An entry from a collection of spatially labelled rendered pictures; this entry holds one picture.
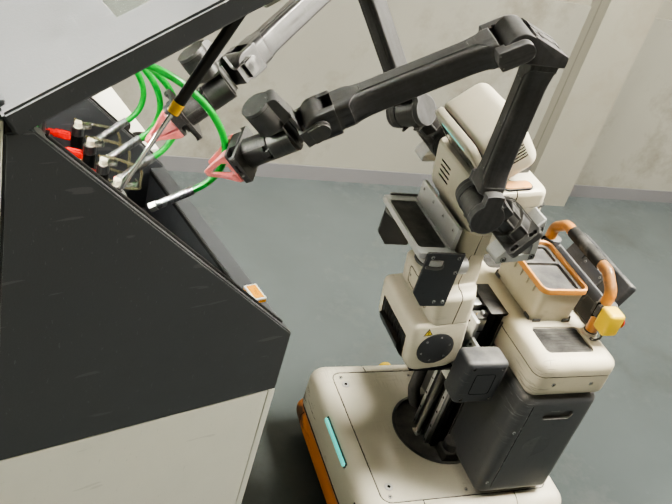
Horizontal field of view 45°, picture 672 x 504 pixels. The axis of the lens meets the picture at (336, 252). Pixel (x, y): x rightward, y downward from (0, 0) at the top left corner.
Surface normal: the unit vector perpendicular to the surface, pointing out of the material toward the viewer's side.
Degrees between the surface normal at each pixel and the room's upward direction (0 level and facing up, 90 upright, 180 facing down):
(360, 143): 90
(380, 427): 0
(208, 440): 90
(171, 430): 90
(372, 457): 0
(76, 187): 90
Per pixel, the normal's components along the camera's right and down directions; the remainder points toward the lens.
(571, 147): 0.29, 0.60
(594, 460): 0.25, -0.80
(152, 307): 0.52, 0.59
